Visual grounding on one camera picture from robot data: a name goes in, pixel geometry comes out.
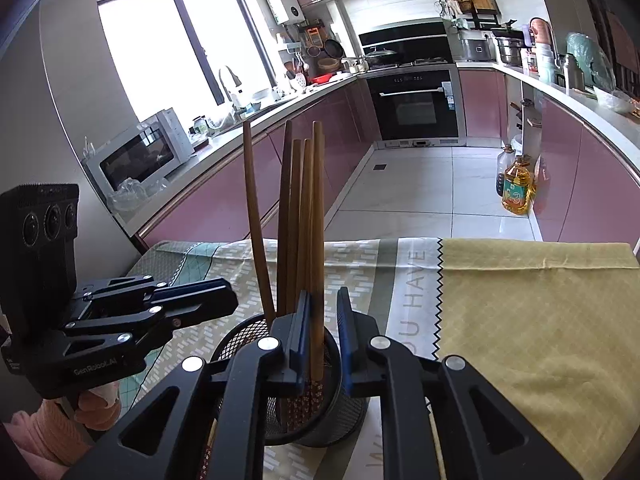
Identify wooden chopstick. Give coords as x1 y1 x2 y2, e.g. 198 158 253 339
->
310 122 324 382

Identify black mesh utensil holder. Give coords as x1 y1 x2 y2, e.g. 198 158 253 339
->
212 314 368 448

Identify left pink sleeve forearm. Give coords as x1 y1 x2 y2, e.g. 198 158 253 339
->
1 400 90 479

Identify kitchen window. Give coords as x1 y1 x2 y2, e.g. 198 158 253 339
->
98 0 276 129

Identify pink kitchen cabinets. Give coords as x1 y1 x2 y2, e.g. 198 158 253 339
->
134 69 640 252

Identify left hand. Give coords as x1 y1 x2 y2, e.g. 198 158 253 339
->
74 382 122 431

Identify yellow cloth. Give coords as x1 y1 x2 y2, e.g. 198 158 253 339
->
437 238 639 479

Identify white microwave oven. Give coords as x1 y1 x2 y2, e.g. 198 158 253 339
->
81 108 194 195

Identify patterned beige tablecloth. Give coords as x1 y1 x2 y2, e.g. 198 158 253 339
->
118 236 446 480

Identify yellow cooking oil bottle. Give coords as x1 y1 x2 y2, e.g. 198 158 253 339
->
501 155 536 216

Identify black built-in oven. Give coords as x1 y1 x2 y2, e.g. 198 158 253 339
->
367 64 466 148

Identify wok with lid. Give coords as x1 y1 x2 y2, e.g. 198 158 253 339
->
364 47 398 67

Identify white water heater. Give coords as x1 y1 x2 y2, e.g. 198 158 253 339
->
267 0 305 26

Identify black range hood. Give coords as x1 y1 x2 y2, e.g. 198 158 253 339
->
358 20 452 63

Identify silver rice cooker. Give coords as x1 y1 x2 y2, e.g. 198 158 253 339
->
458 30 496 62

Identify teal plastic bag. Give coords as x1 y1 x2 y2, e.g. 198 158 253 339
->
566 32 616 92

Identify steel stock pot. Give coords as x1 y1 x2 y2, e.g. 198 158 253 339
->
495 36 525 66

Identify pink thermos jug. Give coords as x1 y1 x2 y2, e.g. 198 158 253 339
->
529 18 554 58

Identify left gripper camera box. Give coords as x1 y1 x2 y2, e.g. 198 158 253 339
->
1 183 79 322

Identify black wall rack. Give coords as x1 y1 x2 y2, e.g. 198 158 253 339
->
435 0 501 30

